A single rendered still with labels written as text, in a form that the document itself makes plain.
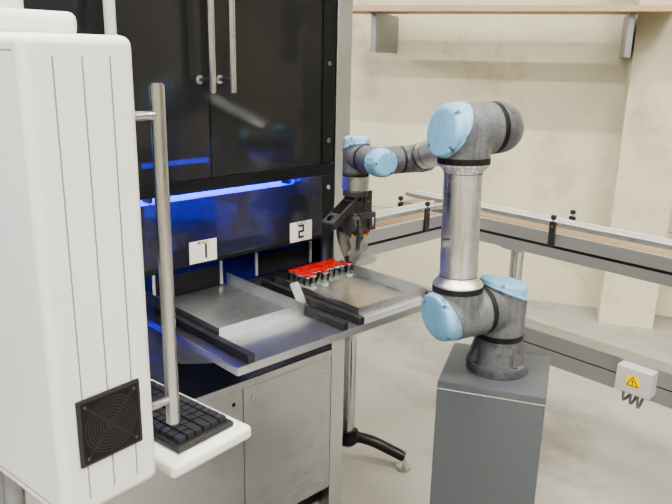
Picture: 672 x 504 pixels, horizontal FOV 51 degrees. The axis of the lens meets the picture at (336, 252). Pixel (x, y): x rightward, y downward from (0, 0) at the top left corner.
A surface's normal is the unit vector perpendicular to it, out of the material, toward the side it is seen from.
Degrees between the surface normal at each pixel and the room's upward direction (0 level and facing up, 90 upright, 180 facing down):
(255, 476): 90
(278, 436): 90
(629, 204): 90
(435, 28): 90
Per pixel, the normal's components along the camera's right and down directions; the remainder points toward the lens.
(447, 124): -0.87, -0.01
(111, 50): 0.78, 0.19
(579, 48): -0.32, 0.25
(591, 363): -0.73, 0.18
